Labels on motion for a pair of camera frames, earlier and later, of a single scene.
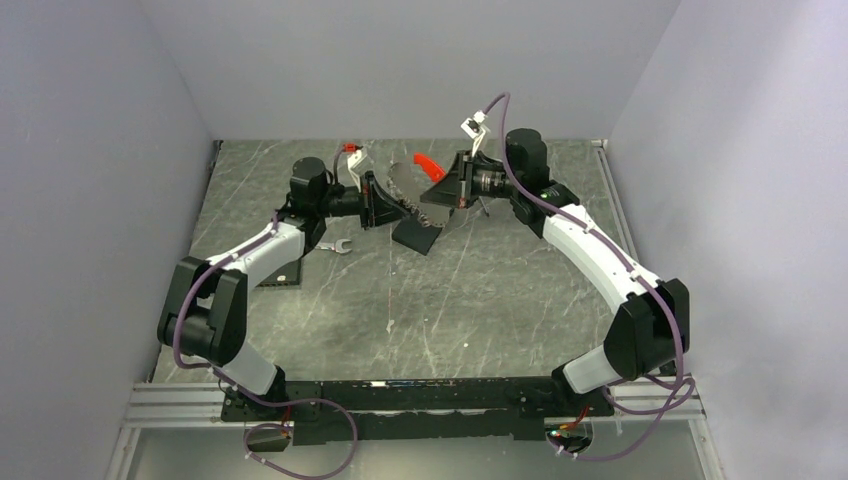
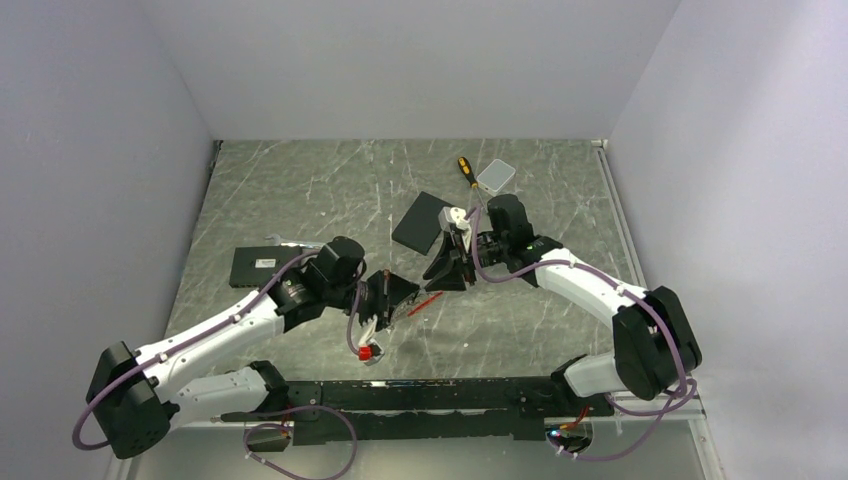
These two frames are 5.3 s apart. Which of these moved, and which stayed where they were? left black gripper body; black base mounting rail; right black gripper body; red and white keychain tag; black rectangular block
Moved: red and white keychain tag; left black gripper body; right black gripper body
Stayed: black rectangular block; black base mounting rail
